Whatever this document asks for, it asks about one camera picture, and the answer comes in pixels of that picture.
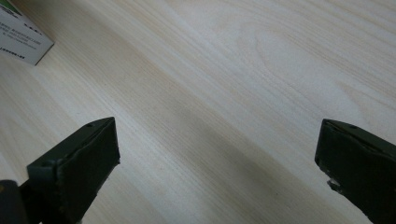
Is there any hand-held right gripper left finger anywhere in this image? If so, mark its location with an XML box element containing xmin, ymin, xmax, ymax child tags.
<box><xmin>18</xmin><ymin>117</ymin><xmax>121</xmax><ymax>224</ymax></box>

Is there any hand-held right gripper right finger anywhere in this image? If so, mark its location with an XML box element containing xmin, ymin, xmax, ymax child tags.
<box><xmin>314</xmin><ymin>119</ymin><xmax>396</xmax><ymax>224</ymax></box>

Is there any white and green carton box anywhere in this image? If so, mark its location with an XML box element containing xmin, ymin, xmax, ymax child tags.
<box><xmin>0</xmin><ymin>0</ymin><xmax>55</xmax><ymax>66</ymax></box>

